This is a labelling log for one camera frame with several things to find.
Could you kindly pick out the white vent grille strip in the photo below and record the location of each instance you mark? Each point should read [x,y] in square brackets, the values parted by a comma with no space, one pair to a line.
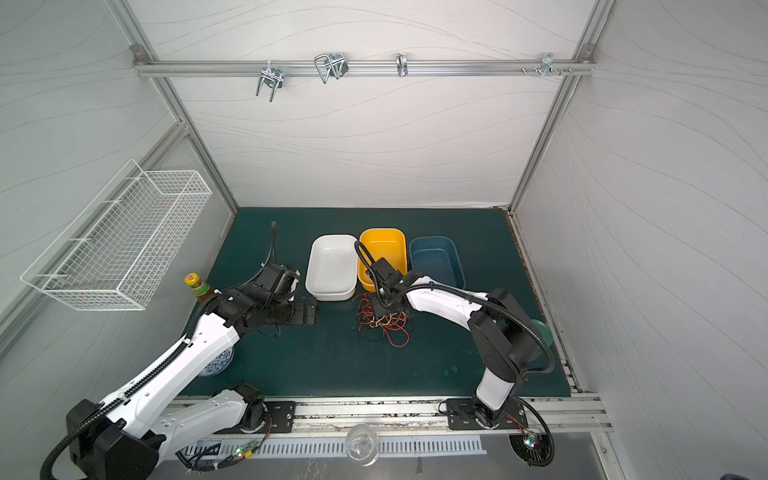
[408,446]

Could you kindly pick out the blue plastic bin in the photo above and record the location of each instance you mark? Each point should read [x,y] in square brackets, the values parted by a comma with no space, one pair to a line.
[438,258]

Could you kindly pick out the yellow plastic bin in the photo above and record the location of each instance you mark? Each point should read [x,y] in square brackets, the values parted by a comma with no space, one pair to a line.
[388,243]

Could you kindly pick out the sauce bottle yellow cap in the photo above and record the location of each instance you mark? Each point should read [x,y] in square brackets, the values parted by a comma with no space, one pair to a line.
[201,289]

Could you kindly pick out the metal clamp small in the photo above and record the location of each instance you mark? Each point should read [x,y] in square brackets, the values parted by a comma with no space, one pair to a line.
[401,65]

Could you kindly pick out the metal bracket right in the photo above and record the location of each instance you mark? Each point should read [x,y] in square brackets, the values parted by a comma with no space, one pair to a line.
[547,68]

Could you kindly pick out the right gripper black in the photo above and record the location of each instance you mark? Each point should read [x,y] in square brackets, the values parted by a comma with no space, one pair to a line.
[382,309]

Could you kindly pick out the clear glass cup front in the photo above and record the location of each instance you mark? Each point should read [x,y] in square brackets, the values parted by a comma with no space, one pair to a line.
[361,445]

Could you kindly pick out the metal u-bolt clamp left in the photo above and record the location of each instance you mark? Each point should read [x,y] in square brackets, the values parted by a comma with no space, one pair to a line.
[271,79]

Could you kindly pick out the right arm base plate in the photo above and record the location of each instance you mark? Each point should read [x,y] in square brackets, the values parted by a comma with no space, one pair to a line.
[470,414]

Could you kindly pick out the white wire basket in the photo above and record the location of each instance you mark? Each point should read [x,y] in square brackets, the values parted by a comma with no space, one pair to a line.
[115,253]

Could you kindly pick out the white plastic bin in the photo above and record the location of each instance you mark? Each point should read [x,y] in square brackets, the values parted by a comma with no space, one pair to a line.
[332,268]

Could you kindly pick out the green lidded glass jar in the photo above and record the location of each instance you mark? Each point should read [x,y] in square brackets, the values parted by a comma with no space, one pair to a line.
[546,335]

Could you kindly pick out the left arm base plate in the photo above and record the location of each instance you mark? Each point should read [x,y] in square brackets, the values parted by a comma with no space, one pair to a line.
[274,416]

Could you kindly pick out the aluminium crossbar rail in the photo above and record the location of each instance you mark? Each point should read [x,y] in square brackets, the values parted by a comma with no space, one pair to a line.
[357,68]

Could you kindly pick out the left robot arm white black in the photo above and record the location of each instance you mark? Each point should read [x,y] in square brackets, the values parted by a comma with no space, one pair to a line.
[127,435]

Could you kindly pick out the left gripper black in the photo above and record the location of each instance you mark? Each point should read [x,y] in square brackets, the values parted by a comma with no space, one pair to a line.
[300,317]

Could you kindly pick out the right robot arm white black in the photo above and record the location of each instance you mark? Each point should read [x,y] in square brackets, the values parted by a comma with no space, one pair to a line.
[510,345]

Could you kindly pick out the metal u-bolt clamp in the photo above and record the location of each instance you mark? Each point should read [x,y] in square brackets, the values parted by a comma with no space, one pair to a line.
[331,65]
[271,79]

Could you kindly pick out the metal u-bolt clamp middle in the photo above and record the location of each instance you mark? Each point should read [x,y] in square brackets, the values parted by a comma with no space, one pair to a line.
[331,65]

